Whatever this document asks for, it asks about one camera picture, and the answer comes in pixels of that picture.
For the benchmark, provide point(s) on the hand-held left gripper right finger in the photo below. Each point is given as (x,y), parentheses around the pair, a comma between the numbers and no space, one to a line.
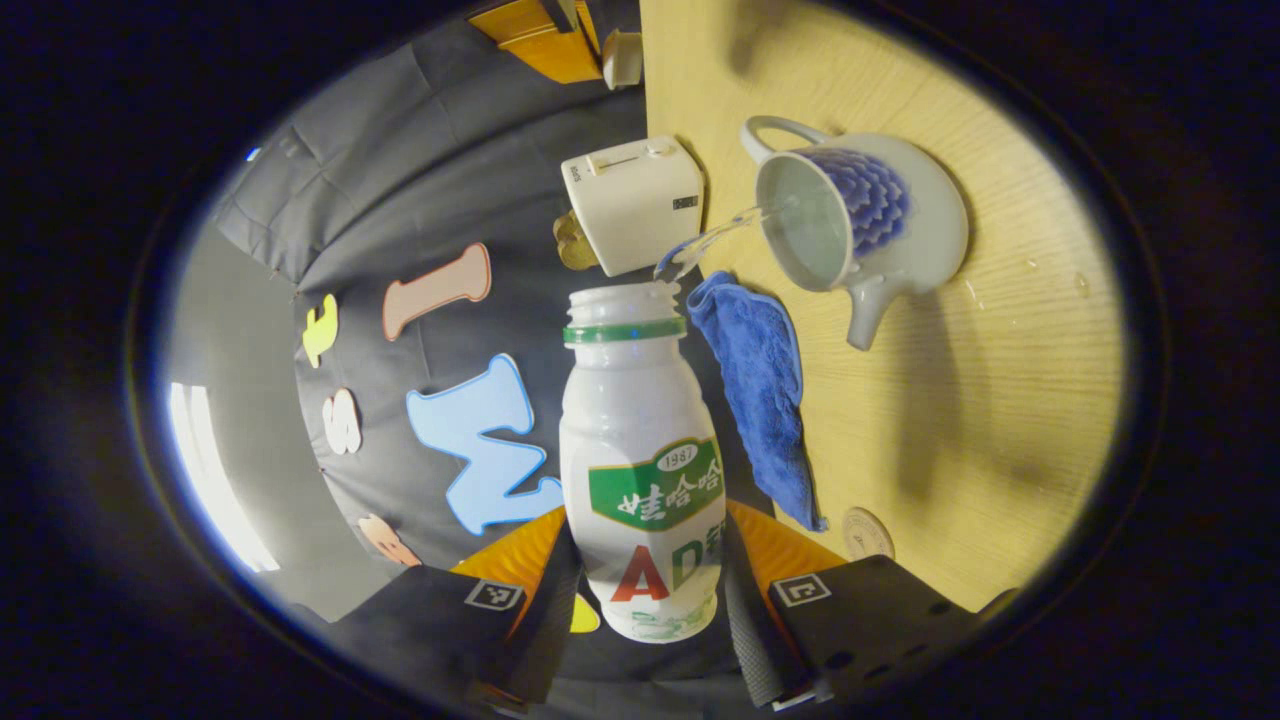
(880,610)

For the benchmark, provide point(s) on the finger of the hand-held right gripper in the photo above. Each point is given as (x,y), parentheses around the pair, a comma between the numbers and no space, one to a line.
(550,50)

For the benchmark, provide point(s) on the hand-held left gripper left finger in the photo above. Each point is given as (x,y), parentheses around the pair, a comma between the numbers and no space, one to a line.
(440,620)

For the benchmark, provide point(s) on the round wooden coaster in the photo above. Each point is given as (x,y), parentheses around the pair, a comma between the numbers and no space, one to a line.
(868,535)

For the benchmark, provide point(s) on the white plastic water bottle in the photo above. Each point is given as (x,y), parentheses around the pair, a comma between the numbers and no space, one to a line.
(635,400)

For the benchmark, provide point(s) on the white blue-patterned teacup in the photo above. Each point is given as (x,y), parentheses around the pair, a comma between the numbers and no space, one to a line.
(930,215)

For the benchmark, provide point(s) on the white toaster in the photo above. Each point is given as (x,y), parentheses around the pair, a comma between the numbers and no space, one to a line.
(640,205)

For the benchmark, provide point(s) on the black backdrop cloth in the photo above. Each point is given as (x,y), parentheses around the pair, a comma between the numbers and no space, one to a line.
(420,180)

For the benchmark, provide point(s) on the brown toast slice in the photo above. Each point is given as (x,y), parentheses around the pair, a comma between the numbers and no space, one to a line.
(574,245)

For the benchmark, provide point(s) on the blue towel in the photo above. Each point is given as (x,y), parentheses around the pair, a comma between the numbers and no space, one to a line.
(760,390)

